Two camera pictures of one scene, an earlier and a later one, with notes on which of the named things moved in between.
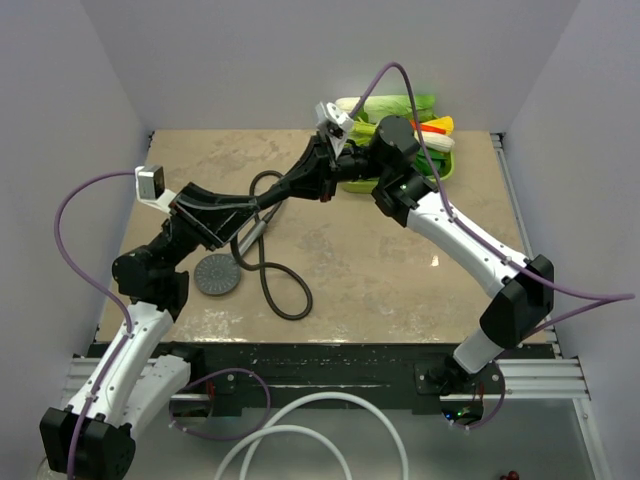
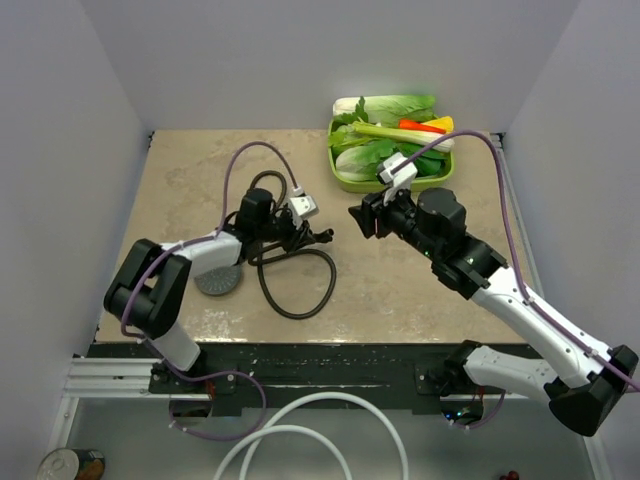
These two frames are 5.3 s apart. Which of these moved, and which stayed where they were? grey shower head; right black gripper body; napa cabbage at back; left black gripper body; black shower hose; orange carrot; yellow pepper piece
Moved: left black gripper body; right black gripper body; black shower hose
Stayed: orange carrot; yellow pepper piece; grey shower head; napa cabbage at back
